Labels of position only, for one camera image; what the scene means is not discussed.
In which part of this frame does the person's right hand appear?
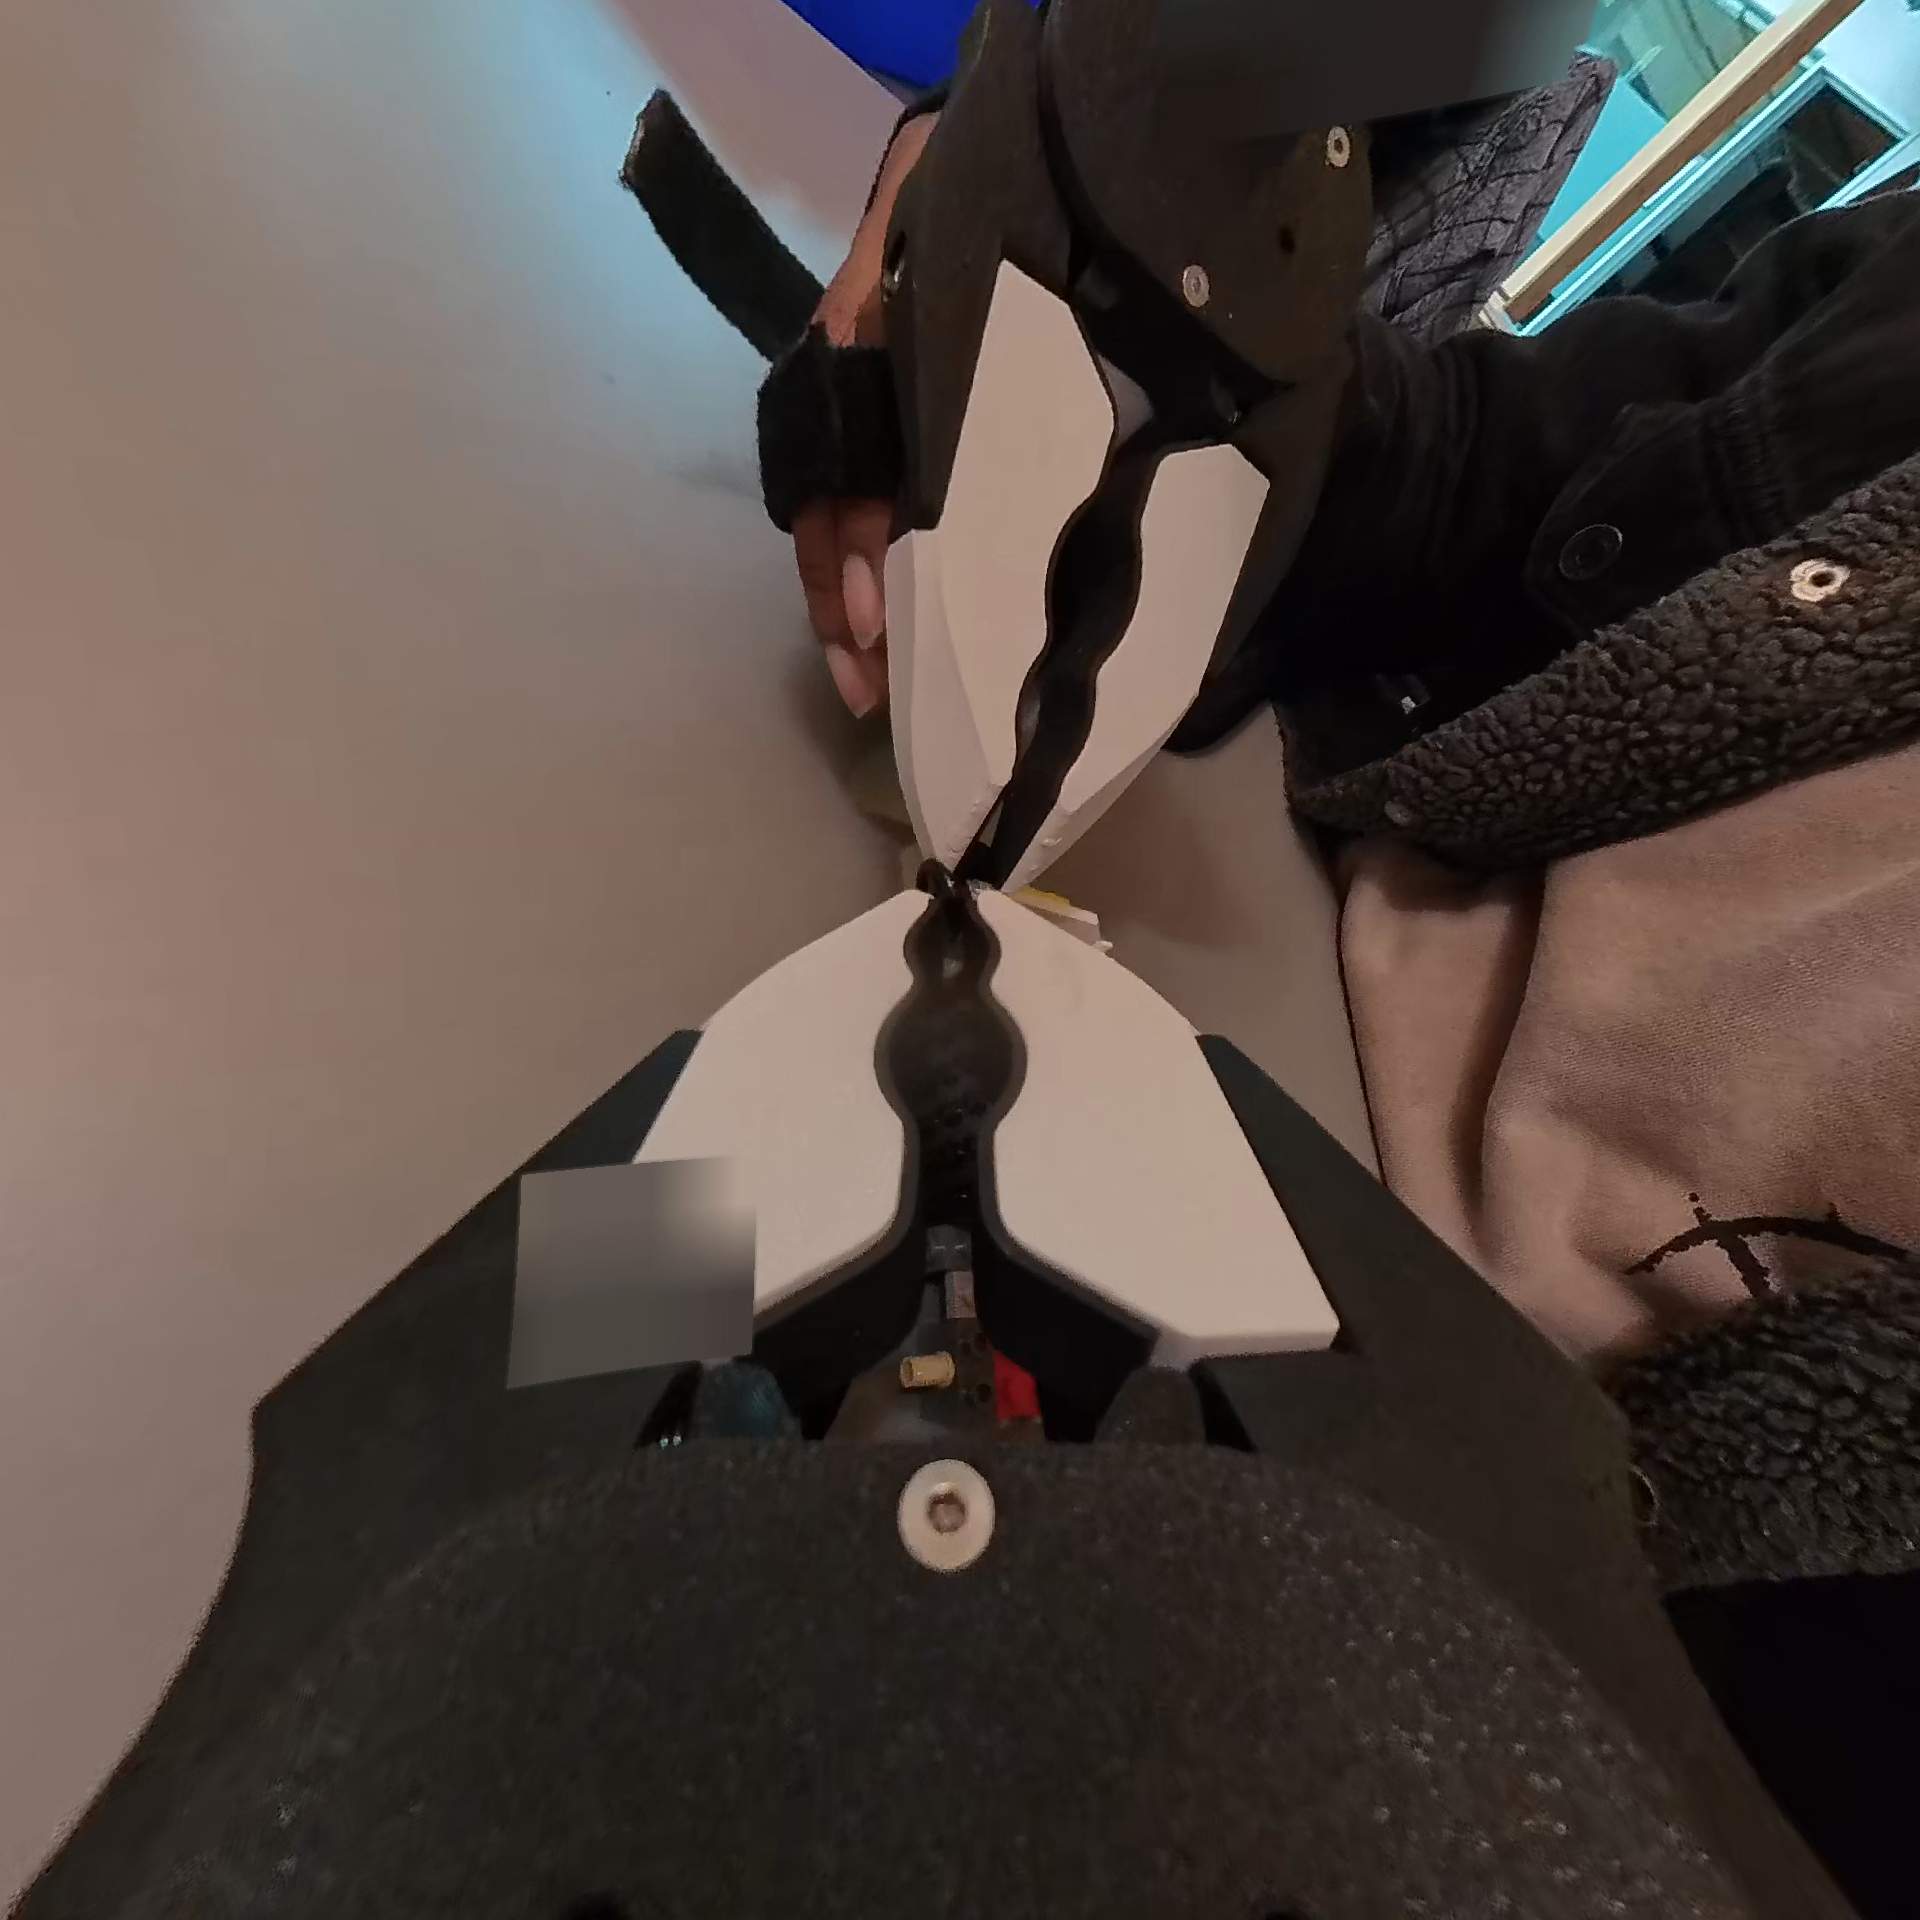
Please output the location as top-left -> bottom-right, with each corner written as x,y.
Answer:
757,141 -> 918,723

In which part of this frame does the blue plastic bin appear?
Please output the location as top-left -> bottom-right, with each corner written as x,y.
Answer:
780,0 -> 990,71

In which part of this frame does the black fabric strap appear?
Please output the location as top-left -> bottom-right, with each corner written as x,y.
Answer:
621,85 -> 825,364

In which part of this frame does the black fleece jacket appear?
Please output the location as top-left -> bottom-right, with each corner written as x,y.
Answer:
1288,456 -> 1920,1593

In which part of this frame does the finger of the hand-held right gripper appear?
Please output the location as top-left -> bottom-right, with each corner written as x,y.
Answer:
884,258 -> 1125,893
990,428 -> 1281,893

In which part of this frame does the toy brick car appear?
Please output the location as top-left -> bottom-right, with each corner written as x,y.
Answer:
839,854 -> 1118,1449

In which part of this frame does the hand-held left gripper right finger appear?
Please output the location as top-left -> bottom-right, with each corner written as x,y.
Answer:
978,893 -> 1345,1449

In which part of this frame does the grey desk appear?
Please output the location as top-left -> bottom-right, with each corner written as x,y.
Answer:
0,0 -> 1379,1889

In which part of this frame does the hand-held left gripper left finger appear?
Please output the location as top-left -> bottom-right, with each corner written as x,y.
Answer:
633,893 -> 943,1441

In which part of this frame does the beige sweatshirt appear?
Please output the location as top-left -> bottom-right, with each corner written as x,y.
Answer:
1337,719 -> 1920,1374

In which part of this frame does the person's right forearm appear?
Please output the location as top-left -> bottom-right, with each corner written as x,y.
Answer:
1202,192 -> 1920,754

